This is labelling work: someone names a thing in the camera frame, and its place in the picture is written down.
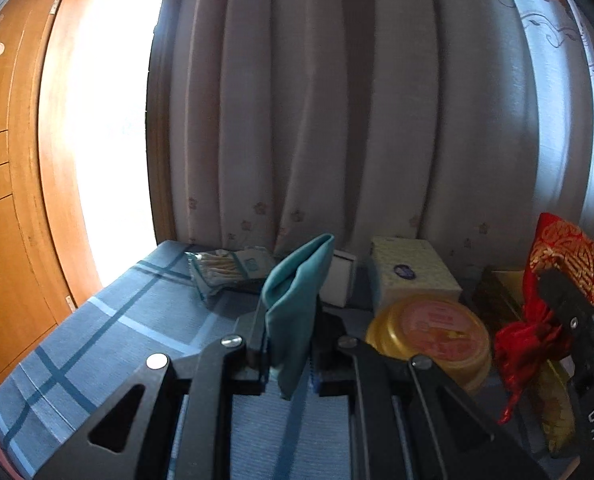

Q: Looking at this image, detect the pale yellow tissue box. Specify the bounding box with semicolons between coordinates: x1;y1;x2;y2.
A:
367;236;460;317

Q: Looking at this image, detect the beige floral curtain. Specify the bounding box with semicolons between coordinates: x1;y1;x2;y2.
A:
169;0;594;282

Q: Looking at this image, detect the red embroidered pouch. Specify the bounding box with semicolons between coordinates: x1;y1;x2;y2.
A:
494;212;594;426

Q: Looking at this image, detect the cotton swab pack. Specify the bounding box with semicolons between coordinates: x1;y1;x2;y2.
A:
186;246;278;307

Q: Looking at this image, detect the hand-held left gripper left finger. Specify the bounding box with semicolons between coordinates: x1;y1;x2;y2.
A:
24;305;273;480

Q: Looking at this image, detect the round yellow plastic container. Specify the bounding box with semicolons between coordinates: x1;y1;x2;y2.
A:
366;294;493;394

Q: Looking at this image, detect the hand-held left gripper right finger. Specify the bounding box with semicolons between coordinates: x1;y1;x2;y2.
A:
309;305;548;480

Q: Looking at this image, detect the blue plaid bed sheet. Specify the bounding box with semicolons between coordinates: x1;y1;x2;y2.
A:
0;240;594;480

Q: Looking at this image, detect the yellow glossy wrapper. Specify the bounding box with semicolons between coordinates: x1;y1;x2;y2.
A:
539;355;578;457

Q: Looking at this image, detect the small white box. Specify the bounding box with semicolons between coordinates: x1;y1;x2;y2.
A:
322;249;358;309

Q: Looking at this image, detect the wooden door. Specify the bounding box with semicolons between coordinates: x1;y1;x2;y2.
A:
0;0;101;392

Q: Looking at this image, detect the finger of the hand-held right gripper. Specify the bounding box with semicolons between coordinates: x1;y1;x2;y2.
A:
537;266;594;377

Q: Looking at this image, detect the teal cloth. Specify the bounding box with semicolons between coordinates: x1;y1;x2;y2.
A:
259;233;336;401

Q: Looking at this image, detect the dark brown door frame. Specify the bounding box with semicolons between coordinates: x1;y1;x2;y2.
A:
144;7;179;247

